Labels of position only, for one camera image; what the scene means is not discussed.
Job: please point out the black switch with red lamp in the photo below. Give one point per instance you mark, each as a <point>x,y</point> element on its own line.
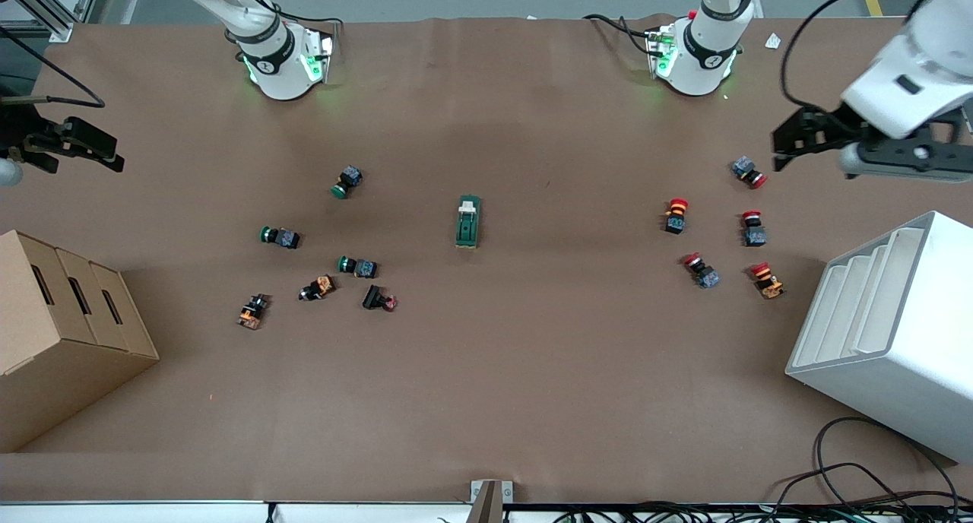
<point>378,299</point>

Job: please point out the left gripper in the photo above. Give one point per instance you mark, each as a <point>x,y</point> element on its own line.
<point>830,125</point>

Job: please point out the green push button switch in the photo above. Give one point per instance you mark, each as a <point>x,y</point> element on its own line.
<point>357,266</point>
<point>280,236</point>
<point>347,182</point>

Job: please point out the white table edge rail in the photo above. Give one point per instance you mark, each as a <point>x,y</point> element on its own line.
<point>152,513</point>

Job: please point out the red emergency button black block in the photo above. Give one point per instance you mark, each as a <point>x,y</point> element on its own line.
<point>676,215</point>

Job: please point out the metal table bracket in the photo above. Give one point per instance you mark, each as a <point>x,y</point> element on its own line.
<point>490,496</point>

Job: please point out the red emergency button orange block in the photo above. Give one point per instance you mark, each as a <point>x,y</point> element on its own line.
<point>767,280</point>

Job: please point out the white paper scrap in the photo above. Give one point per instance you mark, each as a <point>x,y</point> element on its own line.
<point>773,41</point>

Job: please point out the brown paper table cover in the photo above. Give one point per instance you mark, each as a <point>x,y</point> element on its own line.
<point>532,371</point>

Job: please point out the brown cardboard box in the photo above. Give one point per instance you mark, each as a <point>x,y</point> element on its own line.
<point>61,356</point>

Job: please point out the red emergency button blue block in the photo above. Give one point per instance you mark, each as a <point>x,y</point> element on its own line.
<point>701,271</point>
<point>753,228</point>
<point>749,172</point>

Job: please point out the white slotted rack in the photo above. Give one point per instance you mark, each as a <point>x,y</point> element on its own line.
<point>912,356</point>

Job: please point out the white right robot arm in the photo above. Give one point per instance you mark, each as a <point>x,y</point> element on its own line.
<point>281,67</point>

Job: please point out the green load switch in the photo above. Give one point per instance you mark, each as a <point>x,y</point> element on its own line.
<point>468,223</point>

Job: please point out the aluminium frame profile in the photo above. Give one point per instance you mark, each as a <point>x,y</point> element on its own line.
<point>53,23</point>

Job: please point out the black button switch orange block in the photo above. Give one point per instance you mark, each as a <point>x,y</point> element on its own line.
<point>317,287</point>
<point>252,311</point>

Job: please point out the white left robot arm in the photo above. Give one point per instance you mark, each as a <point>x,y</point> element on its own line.
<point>703,59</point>

